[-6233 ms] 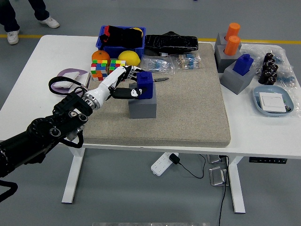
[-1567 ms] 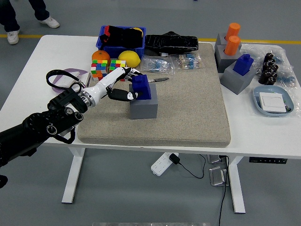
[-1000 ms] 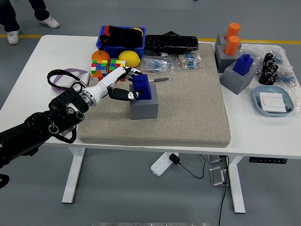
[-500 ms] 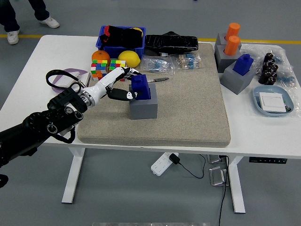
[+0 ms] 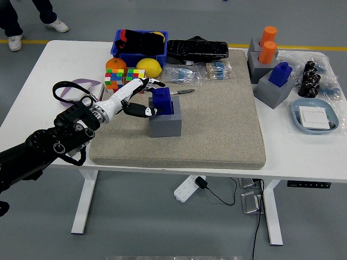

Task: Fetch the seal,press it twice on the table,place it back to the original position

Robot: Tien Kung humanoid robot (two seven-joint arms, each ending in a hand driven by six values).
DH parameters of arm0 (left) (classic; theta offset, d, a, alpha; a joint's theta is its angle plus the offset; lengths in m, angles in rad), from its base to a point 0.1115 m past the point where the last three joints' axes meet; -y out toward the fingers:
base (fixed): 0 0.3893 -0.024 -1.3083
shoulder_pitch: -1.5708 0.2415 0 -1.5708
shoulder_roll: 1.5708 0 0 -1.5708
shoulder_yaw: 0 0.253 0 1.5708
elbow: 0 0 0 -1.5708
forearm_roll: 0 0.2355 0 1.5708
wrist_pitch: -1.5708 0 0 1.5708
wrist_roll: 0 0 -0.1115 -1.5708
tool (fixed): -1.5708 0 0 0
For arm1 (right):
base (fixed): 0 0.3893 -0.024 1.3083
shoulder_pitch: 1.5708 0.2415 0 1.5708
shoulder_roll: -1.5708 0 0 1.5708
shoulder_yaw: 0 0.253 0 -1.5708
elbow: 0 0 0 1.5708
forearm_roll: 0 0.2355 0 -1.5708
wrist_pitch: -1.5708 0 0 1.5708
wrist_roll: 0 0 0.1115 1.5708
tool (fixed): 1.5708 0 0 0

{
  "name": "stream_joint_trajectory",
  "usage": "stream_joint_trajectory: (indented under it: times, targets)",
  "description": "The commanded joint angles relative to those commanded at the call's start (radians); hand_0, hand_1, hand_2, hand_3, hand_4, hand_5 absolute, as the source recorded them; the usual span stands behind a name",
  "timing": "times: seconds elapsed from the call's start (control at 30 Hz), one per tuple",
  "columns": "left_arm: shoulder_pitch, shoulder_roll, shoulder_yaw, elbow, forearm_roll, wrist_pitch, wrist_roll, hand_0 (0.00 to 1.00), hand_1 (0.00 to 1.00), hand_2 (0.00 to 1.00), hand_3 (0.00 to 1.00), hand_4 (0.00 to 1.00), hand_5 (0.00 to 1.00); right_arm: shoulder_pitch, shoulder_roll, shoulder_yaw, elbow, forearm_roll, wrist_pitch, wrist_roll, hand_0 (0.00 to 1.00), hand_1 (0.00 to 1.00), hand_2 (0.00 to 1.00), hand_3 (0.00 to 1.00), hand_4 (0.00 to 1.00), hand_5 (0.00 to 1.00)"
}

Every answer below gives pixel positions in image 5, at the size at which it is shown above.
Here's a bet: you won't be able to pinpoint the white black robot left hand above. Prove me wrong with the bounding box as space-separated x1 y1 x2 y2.
94 77 166 122

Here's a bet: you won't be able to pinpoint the blue seal stamp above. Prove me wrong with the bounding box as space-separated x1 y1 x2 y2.
268 62 293 88
151 86 174 116

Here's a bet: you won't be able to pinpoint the grey square seal holder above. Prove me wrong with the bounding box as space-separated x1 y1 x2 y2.
149 96 182 138
253 73 295 109

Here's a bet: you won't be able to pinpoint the colourful puzzle cube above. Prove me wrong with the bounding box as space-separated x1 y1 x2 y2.
125 68 147 94
105 68 125 94

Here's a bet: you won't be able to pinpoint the orange fruit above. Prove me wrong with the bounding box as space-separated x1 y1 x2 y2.
105 57 128 75

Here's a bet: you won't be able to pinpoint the purple tray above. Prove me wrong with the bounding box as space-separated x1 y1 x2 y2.
58 78 105 108

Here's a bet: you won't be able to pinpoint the yellow lemon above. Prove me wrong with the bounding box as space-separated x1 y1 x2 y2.
136 57 163 79

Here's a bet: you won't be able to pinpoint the blue plastic bin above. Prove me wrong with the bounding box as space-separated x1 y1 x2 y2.
110 29 169 68

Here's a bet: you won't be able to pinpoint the black cloth bundle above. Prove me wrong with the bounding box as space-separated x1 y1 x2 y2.
113 29 166 56

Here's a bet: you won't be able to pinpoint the clear bag of blue resistors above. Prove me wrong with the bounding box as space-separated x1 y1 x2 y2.
161 63 203 87

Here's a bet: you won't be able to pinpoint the yellow item in bin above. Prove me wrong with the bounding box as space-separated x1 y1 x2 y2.
150 31 166 43

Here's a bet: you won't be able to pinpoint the black keyboard in plastic wrap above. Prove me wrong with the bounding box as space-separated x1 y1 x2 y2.
166 35 229 63

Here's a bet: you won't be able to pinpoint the grey-brown table mat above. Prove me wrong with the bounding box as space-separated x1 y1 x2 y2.
89 49 267 170

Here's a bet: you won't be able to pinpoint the clear bag of mixed resistors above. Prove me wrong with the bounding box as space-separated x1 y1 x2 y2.
200 61 234 81

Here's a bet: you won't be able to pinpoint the white table leg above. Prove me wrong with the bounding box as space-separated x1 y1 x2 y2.
261 180 284 246
70 170 99 235

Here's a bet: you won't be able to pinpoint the white power strip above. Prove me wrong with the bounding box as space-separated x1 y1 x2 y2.
173 174 201 203

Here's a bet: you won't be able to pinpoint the black power adapter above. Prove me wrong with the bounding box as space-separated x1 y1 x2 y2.
195 175 209 190

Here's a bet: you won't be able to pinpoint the person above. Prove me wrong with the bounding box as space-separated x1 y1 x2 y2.
0 0 69 52

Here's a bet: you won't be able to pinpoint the grey round-hole holder block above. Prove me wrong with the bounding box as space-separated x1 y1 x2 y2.
248 37 279 55
247 50 277 85

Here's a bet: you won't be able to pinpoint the orange cylinder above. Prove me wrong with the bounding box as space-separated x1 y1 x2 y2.
258 41 278 65
260 26 278 46

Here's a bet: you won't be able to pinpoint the light blue tray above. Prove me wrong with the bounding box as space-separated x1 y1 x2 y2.
291 98 339 135

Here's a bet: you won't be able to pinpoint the black table control panel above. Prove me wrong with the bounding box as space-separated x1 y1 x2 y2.
287 180 332 189

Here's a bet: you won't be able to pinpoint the clear bags of blue components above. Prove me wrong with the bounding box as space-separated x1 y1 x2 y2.
276 50 344 101

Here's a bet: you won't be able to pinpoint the black adapter cable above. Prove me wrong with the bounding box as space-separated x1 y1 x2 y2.
205 177 238 206

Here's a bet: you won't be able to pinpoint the metal floor bracket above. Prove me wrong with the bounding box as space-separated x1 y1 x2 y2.
240 191 265 215
238 178 262 189

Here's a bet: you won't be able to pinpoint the black floor cable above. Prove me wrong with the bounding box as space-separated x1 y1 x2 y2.
250 178 265 260

